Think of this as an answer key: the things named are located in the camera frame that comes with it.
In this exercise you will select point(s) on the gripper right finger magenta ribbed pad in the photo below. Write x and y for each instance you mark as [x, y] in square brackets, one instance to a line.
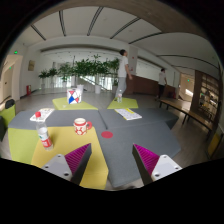
[151, 166]

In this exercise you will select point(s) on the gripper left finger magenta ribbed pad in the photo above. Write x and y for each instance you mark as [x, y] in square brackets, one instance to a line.
[71, 166]

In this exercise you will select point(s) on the clear water bottle, red label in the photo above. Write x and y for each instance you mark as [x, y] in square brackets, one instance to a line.
[44, 135]

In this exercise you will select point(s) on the red and white patterned mug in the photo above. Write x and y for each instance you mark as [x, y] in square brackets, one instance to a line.
[81, 126]

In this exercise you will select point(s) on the red round sticker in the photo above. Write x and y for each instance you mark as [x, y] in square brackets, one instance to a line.
[107, 134]

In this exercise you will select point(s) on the yellow and white booklet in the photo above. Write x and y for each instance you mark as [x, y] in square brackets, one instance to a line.
[128, 114]

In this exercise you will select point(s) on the long wooden bench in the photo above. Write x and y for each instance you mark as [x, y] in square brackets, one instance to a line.
[188, 114]

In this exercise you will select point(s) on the red white blue geometric box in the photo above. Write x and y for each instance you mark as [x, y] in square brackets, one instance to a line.
[74, 96]

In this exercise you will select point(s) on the small clear bottle far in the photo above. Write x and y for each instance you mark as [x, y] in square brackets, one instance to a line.
[119, 97]

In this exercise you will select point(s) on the green chair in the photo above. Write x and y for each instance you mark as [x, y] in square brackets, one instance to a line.
[9, 112]

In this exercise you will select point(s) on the wooden bookshelf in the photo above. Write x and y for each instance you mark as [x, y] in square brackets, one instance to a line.
[207, 95]

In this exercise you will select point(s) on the person in background right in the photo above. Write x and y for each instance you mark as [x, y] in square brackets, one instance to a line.
[162, 82]

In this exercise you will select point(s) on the red fire extinguisher box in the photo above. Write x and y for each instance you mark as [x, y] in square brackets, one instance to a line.
[28, 90]

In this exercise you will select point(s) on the row of potted plants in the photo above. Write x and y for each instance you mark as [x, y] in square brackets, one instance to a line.
[85, 68]

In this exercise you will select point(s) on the person in white shirt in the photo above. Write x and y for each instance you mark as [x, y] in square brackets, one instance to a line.
[123, 72]

